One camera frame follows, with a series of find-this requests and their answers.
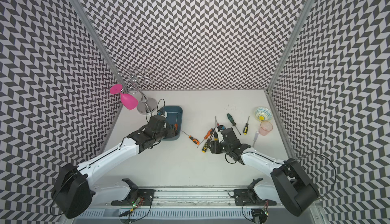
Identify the aluminium front rail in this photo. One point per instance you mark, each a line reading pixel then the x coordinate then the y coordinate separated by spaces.
pixel 195 196

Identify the pink plastic wine glass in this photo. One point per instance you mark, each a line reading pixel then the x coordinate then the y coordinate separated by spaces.
pixel 129 101

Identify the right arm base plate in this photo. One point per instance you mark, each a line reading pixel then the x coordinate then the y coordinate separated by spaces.
pixel 249 197

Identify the chrome glass holder stand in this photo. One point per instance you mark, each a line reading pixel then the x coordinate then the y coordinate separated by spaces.
pixel 132 82

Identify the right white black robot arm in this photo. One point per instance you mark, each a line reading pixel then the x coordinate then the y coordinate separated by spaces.
pixel 285 183

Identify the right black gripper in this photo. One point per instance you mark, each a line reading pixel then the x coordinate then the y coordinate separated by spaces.
pixel 215 146

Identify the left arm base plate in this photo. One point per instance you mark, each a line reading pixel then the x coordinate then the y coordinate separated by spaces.
pixel 136 197

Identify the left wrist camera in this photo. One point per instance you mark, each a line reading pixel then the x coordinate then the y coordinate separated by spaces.
pixel 162 113

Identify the pink translucent cup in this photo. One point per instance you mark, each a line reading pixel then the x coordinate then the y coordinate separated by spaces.
pixel 265 128

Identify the black yellow-tip screwdriver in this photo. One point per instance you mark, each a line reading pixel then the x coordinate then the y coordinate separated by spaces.
pixel 215 135

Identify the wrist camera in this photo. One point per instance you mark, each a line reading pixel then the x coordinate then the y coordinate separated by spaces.
pixel 219 133
pixel 162 113

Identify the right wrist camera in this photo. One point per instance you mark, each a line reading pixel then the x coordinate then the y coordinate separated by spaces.
pixel 219 133

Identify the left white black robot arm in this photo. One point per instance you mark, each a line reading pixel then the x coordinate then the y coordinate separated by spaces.
pixel 72 191

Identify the long orange black screwdriver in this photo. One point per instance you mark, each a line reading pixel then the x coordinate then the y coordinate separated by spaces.
pixel 176 125

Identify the teal plastic storage box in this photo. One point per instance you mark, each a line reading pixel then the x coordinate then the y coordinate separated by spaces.
pixel 174 115

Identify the green handled screwdriver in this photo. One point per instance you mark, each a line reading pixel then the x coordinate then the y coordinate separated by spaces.
pixel 230 118

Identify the orange handled thin screwdriver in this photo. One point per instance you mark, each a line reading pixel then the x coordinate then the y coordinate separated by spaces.
pixel 207 134

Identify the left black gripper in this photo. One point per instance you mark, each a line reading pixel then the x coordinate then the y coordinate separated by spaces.
pixel 170 130

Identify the small yellow black screwdriver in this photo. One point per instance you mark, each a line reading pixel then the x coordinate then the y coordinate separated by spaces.
pixel 245 130

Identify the small orange black screwdriver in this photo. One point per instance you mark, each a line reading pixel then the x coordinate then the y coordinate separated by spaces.
pixel 196 141

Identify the patterned ceramic bowl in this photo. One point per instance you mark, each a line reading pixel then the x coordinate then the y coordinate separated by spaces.
pixel 263 114

